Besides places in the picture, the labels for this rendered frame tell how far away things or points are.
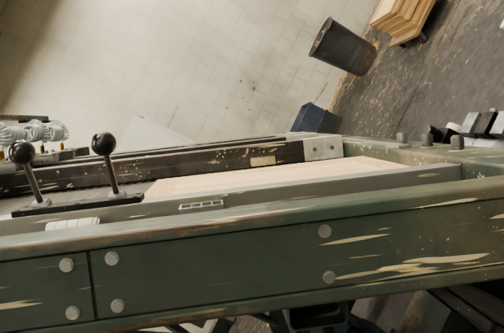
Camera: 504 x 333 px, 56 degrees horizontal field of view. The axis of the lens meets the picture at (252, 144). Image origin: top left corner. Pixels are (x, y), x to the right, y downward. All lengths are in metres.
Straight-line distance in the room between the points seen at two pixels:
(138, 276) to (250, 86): 5.86
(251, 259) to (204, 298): 0.07
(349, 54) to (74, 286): 5.08
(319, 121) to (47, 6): 3.75
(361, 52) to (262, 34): 1.55
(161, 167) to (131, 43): 5.06
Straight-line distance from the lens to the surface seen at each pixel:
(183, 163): 1.47
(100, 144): 0.73
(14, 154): 0.77
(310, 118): 5.39
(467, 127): 1.22
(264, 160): 1.48
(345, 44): 5.46
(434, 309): 1.94
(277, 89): 6.39
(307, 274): 0.55
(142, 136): 4.95
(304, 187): 0.78
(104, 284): 0.55
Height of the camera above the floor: 1.30
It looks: 5 degrees down
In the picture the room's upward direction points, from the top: 64 degrees counter-clockwise
